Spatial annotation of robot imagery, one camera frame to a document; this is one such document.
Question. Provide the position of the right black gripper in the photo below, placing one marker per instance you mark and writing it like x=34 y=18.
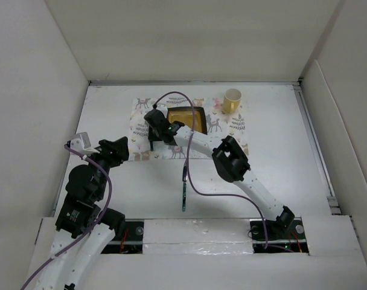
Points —
x=152 y=136

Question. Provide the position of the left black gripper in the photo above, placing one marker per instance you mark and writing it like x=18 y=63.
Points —
x=116 y=151

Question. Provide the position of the square yellow black plate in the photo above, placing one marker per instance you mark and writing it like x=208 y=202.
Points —
x=185 y=115

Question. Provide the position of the knife with teal handle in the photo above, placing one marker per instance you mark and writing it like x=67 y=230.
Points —
x=184 y=186

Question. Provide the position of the floral animal print cloth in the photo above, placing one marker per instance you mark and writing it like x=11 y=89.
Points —
x=210 y=119

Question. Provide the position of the yellow mug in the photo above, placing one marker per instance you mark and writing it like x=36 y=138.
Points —
x=231 y=100

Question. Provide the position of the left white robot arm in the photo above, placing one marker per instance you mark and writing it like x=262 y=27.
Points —
x=83 y=229

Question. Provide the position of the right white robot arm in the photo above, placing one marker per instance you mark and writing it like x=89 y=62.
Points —
x=231 y=164

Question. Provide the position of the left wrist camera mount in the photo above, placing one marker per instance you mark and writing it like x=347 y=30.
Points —
x=80 y=143

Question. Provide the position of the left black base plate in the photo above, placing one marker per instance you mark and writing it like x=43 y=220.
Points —
x=131 y=240

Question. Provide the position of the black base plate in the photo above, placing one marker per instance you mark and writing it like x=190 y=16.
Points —
x=292 y=241
x=131 y=240

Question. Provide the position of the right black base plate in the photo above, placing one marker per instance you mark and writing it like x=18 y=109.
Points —
x=292 y=241

